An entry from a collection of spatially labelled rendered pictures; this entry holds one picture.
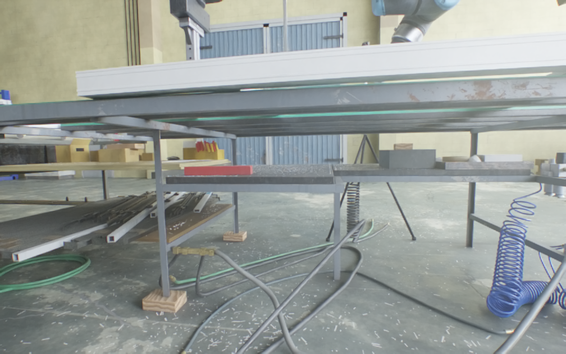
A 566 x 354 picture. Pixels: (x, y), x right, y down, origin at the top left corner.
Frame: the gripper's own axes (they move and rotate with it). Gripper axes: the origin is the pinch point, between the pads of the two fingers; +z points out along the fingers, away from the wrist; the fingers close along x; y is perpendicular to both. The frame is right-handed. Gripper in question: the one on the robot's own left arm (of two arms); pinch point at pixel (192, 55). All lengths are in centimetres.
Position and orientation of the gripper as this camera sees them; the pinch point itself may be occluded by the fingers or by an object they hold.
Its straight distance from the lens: 85.5
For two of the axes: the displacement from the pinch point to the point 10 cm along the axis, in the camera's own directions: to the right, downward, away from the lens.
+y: -9.8, 0.0, 1.9
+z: 0.2, 10.0, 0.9
